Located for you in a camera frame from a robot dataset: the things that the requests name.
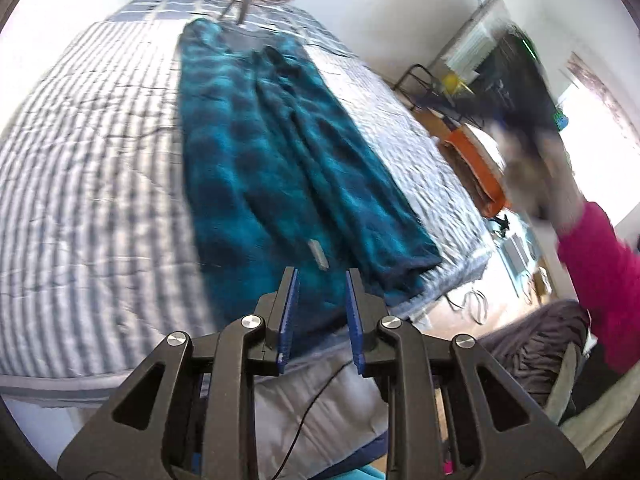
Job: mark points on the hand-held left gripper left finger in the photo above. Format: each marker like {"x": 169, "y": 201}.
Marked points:
{"x": 289, "y": 320}

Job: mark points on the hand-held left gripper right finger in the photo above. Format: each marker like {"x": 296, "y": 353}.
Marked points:
{"x": 354, "y": 320}

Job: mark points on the teal plaid fleece garment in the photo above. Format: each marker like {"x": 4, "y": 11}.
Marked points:
{"x": 260, "y": 185}

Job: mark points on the person's right forearm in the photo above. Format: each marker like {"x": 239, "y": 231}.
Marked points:
{"x": 605, "y": 285}

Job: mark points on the black metal clothes rack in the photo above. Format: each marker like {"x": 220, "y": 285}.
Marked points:
{"x": 406, "y": 77}

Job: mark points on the person's right hand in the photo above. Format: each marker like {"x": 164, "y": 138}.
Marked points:
{"x": 545, "y": 180}

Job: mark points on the floral window valance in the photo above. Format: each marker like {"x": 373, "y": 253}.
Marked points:
{"x": 595, "y": 82}

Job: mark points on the striped hanging towel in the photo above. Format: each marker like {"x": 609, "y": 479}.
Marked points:
{"x": 475, "y": 40}

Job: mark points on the yellow box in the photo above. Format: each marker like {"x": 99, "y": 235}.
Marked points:
{"x": 452, "y": 82}

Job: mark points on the window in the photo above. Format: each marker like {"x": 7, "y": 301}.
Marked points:
{"x": 610, "y": 170}

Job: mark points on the small black device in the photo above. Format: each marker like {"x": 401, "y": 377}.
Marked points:
{"x": 502, "y": 225}

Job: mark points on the grey fleece cloth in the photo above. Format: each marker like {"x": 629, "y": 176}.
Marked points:
{"x": 540, "y": 340}

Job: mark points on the blue white striped quilt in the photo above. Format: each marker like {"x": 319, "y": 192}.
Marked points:
{"x": 90, "y": 185}

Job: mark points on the beige cloth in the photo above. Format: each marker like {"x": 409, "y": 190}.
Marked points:
{"x": 600, "y": 420}

